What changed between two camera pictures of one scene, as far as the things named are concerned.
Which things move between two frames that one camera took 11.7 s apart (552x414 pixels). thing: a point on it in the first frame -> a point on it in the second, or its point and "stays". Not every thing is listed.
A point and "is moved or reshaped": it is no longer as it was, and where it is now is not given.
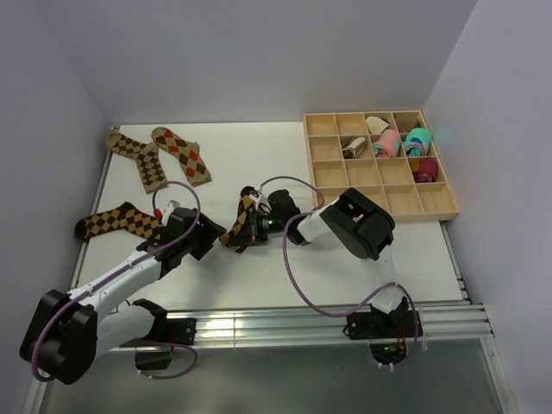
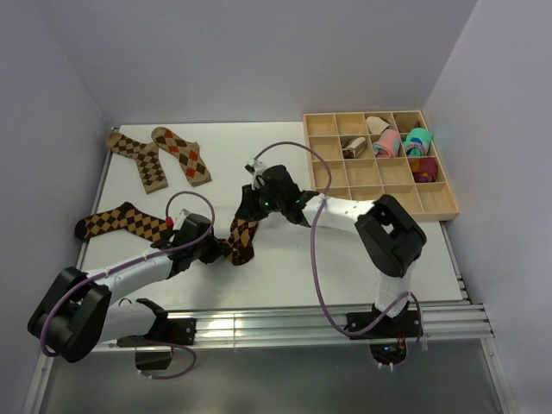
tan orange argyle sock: x=188 y=153 stays
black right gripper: x=255 y=235 -> x=247 y=210
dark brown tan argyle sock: x=239 y=228 is moved or reshaped
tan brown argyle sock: x=147 y=157 stays
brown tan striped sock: x=354 y=148 stays
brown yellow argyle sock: x=127 y=216 stays
